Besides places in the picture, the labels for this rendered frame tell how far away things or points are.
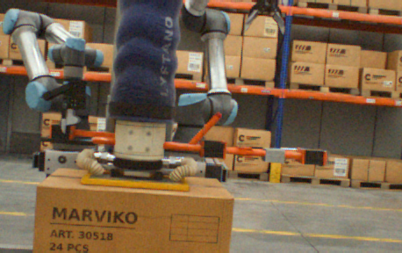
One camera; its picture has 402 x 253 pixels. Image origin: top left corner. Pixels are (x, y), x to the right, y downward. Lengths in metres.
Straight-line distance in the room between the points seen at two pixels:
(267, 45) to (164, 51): 7.35
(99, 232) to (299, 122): 8.96
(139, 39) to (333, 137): 9.09
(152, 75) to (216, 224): 0.51
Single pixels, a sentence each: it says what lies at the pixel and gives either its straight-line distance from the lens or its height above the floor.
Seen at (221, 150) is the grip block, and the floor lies 1.07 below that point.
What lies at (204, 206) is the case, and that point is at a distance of 1.61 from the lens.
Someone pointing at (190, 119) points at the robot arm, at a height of 1.16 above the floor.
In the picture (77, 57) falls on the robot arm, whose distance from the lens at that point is 2.02.
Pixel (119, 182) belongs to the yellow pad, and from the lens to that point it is 1.64.
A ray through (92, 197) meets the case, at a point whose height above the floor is 0.92.
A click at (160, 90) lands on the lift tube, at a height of 1.26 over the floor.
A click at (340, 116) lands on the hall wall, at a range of 10.62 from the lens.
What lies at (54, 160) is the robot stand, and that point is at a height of 0.96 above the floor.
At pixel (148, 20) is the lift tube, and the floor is 1.47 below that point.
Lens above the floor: 1.22
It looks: 3 degrees down
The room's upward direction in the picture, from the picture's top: 5 degrees clockwise
